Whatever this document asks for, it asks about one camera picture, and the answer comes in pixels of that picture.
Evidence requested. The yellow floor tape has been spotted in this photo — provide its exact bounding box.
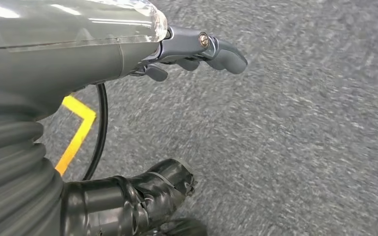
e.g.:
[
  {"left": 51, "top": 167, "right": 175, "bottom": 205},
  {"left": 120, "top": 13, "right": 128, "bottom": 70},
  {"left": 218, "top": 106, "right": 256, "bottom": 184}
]
[{"left": 54, "top": 95, "right": 97, "bottom": 177}]

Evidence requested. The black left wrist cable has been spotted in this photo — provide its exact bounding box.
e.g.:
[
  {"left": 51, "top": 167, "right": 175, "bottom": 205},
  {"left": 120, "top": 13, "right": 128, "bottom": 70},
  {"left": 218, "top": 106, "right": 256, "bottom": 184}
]
[{"left": 82, "top": 83, "right": 109, "bottom": 181}]

